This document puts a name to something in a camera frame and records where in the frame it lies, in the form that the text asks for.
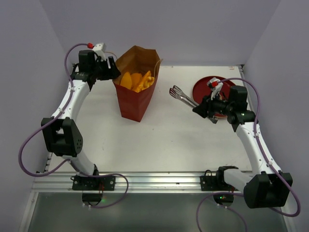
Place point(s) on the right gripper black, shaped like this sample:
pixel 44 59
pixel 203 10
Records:
pixel 204 108

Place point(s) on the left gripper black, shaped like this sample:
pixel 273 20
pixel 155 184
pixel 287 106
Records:
pixel 111 73

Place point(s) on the long orange bread loaf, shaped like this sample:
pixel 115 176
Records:
pixel 126 81

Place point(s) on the braided fake bread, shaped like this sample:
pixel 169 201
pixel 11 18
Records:
pixel 136 79

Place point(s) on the metal tongs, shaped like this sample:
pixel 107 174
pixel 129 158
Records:
pixel 177 93

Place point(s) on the red paper bag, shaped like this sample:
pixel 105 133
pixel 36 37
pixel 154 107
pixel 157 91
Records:
pixel 133 104

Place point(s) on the fake croissant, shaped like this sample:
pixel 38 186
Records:
pixel 147 80

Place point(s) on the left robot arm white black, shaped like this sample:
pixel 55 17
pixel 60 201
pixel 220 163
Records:
pixel 61 134

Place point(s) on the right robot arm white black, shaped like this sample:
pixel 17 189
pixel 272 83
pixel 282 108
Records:
pixel 269 185

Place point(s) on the red round tray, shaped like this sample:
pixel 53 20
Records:
pixel 201 89

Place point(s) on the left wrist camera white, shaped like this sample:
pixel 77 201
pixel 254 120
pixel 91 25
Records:
pixel 99 49

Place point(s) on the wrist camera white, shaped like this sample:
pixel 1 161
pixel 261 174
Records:
pixel 215 85
pixel 99 49

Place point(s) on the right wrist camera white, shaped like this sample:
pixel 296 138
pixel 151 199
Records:
pixel 215 85

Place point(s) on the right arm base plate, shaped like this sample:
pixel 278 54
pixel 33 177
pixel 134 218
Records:
pixel 214 181

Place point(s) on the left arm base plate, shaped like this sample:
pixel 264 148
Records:
pixel 83 183

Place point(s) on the aluminium rail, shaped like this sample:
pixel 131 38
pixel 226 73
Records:
pixel 139 182

